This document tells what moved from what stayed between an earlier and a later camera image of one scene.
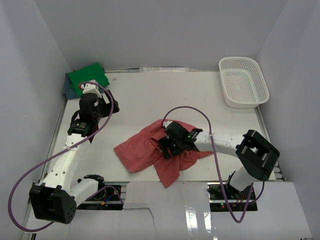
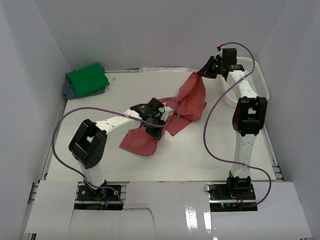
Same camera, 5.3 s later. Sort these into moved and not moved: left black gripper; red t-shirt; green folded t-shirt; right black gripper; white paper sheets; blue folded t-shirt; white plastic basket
Moved: left black gripper; right black gripper; red t-shirt
Not moved: white plastic basket; blue folded t-shirt; green folded t-shirt; white paper sheets
